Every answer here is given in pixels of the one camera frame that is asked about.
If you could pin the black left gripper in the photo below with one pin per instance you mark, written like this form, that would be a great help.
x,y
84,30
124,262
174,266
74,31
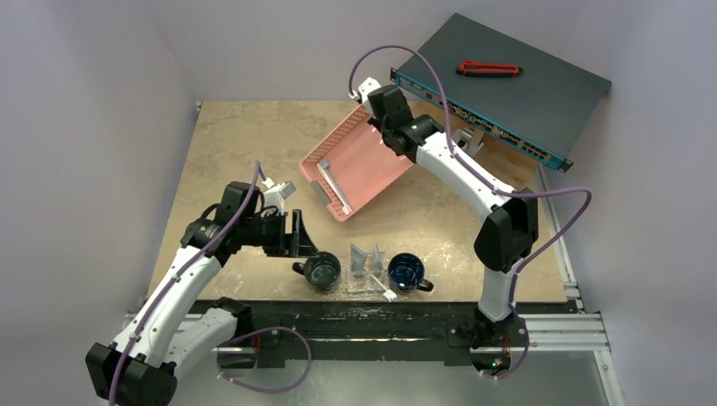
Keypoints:
x,y
287,245

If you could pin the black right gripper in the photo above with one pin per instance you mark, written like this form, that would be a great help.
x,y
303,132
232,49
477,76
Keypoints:
x,y
390,142

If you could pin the dark green mug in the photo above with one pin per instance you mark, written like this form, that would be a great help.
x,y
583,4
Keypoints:
x,y
322,272

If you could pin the pink perforated plastic basket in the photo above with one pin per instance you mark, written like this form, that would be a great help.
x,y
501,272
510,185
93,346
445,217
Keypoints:
x,y
359,162

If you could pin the dark blue mug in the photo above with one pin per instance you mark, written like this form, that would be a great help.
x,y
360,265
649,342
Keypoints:
x,y
406,274

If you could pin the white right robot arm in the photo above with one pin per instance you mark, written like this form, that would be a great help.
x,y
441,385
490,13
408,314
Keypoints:
x,y
509,224

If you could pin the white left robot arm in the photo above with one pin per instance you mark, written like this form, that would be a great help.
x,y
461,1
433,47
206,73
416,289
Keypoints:
x,y
173,291

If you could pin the red black utility knife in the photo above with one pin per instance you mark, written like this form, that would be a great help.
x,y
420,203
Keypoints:
x,y
477,69

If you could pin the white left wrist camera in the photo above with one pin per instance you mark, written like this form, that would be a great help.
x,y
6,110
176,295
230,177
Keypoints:
x,y
276,194

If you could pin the grey metal bracket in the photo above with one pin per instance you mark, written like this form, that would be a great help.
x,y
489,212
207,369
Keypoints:
x,y
469,140

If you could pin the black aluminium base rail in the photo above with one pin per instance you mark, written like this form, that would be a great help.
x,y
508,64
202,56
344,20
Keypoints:
x,y
453,333

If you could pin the teal network switch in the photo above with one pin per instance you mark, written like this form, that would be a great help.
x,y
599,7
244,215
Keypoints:
x,y
541,113

